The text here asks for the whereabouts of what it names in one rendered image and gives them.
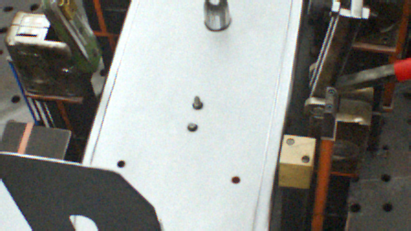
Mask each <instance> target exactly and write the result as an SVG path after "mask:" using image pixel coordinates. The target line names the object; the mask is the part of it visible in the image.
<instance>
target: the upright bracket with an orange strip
mask: <svg viewBox="0 0 411 231"><path fill-rule="evenodd" d="M338 103H339V93H338V91H336V88H332V87H328V88H327V95H326V101H325V110H324V115H323V122H322V135H321V139H320V152H319V159H318V165H317V184H316V191H315V198H314V211H313V217H312V223H311V229H310V231H322V225H323V220H324V215H325V210H326V200H327V195H328V181H329V176H330V172H331V161H332V156H333V151H334V141H335V136H336V128H337V121H338V115H337V108H338Z"/></svg>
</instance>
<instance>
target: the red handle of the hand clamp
mask: <svg viewBox="0 0 411 231"><path fill-rule="evenodd" d="M407 80H408V81H409V80H411V58H408V59H403V60H398V61H396V62H395V63H391V64H388V65H384V66H382V67H376V68H374V69H369V70H366V71H359V72H354V73H352V74H347V75H344V76H340V77H339V81H338V84H337V86H336V91H338V93H339V95H341V94H344V93H350V92H353V91H359V90H360V89H366V88H369V87H374V86H377V85H383V84H386V83H392V82H397V81H399V82H404V81H407Z"/></svg>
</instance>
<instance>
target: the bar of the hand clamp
mask: <svg viewBox="0 0 411 231"><path fill-rule="evenodd" d="M369 9H370V8H369V6H368V5H364V4H363V0H332V2H329V1H326V0H310V1H309V4H308V11H307V14H309V15H310V18H315V19H317V17H321V13H322V11H328V12H330V17H332V18H331V22H330V24H329V28H328V33H327V34H326V38H325V41H324V43H323V48H322V50H321V52H320V54H319V58H318V60H317V65H316V68H315V70H314V75H313V76H312V80H311V82H310V87H309V88H310V90H312V93H311V94H310V98H312V97H318V98H323V99H326V95H327V88H328V87H332V88H336V86H337V84H338V81H339V77H340V75H341V72H342V71H343V67H344V65H345V62H346V61H347V58H348V57H349V53H350V49H351V45H352V44H353V41H354V39H355V37H356V35H357V34H356V33H357V31H358V28H359V27H360V24H363V25H366V23H367V20H368V21H371V22H373V23H375V22H376V20H377V15H378V13H377V12H374V11H370V10H369ZM313 84H314V87H313V89H312V86H313ZM310 98H309V99H310Z"/></svg>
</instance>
